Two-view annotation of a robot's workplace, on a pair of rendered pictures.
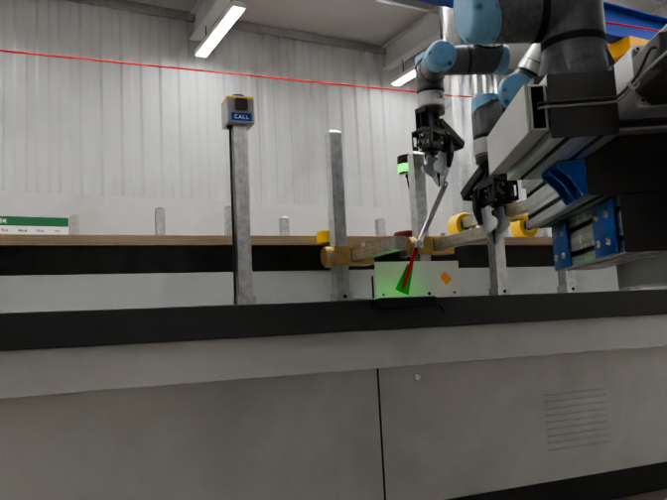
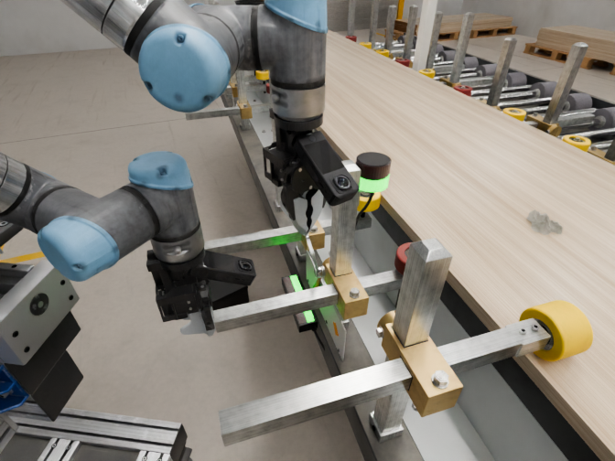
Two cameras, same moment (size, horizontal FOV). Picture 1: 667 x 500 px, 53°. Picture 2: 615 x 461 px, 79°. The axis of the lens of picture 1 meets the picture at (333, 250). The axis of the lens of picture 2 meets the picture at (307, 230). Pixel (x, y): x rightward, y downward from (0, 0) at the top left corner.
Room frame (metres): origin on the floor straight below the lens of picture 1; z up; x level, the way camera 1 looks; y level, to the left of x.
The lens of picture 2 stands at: (1.84, -0.81, 1.40)
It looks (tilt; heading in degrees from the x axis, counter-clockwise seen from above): 37 degrees down; 96
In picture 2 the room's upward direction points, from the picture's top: straight up
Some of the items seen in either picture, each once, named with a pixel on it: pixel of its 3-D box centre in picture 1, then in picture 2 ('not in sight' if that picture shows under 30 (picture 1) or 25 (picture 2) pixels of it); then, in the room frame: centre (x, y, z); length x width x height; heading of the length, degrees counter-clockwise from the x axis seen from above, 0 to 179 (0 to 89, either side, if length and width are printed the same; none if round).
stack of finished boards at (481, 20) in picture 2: not in sight; (453, 23); (3.94, 7.92, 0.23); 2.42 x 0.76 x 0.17; 30
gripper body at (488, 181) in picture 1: (493, 181); (183, 278); (1.60, -0.40, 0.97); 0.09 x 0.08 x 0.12; 23
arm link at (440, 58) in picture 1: (444, 61); (216, 41); (1.68, -0.31, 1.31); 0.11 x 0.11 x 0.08; 4
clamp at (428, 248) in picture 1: (428, 246); (344, 284); (1.86, -0.26, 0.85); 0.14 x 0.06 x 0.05; 113
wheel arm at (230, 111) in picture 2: not in sight; (233, 112); (1.34, 0.85, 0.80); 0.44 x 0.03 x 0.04; 23
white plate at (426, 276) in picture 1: (418, 279); (322, 301); (1.82, -0.23, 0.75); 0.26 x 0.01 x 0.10; 113
